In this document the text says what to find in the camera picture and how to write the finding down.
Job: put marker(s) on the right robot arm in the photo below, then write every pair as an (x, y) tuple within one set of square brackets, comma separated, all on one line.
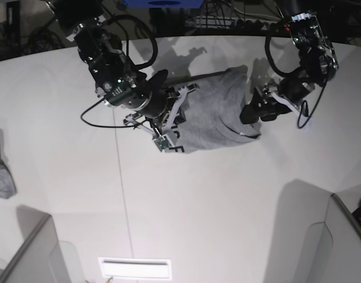
[(118, 80)]

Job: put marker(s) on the blue box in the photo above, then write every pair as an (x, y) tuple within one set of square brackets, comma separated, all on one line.
[(163, 3)]

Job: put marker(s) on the grey partition panel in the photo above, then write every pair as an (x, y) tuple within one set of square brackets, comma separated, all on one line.
[(331, 250), (42, 257)]

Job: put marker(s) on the white slotted plate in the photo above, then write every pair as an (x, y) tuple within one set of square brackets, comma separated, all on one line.
[(136, 269)]

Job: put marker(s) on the white power strip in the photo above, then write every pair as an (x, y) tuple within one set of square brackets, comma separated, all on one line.
[(220, 23)]

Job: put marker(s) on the grey left partition panel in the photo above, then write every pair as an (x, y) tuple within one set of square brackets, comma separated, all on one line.
[(42, 257)]

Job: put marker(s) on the grey right partition panel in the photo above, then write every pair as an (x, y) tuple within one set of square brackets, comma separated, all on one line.
[(331, 250)]

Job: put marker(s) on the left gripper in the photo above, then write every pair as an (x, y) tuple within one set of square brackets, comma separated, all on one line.
[(267, 109)]

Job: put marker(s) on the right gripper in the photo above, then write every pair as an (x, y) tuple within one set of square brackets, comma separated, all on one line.
[(152, 99)]

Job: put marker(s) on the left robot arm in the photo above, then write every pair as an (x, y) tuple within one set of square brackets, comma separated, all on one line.
[(318, 65)]

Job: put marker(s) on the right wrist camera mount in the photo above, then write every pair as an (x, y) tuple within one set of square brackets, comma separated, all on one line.
[(162, 130)]

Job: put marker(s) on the grey T-shirt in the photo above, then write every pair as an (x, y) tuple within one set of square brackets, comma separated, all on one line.
[(213, 111)]

